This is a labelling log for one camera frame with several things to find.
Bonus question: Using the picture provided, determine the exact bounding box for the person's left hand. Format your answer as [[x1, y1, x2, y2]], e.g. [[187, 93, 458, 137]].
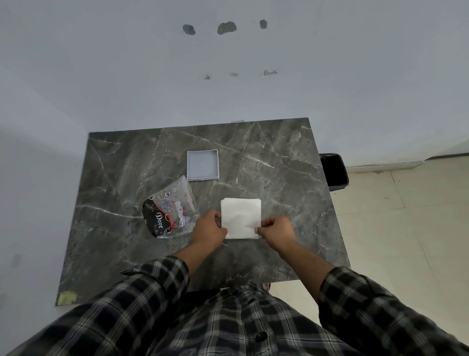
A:
[[191, 210, 228, 248]]

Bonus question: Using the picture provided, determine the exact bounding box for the person's right hand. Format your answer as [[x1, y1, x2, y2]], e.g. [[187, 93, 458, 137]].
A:
[[255, 215, 297, 254]]

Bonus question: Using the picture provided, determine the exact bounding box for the white paper napkin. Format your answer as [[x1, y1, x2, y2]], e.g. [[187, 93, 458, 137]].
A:
[[220, 198, 262, 240]]

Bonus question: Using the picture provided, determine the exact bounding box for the person's right forearm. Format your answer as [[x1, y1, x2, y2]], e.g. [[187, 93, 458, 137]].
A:
[[274, 240, 339, 305]]

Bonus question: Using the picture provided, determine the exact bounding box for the person's left forearm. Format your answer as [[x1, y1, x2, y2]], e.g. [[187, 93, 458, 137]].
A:
[[172, 240, 215, 276]]

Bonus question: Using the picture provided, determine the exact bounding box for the clear plastic bag with contents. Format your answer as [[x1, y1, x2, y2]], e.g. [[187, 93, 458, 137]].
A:
[[142, 176, 201, 240]]

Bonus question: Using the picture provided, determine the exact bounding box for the white square plastic lid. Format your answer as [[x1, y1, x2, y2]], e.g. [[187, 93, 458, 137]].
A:
[[186, 150, 220, 181]]

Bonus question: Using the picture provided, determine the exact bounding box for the black white plaid shirt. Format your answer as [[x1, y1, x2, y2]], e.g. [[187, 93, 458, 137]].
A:
[[7, 256, 469, 356]]

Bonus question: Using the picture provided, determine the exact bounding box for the black waste bin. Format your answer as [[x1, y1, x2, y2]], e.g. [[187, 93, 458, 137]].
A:
[[320, 153, 349, 192]]

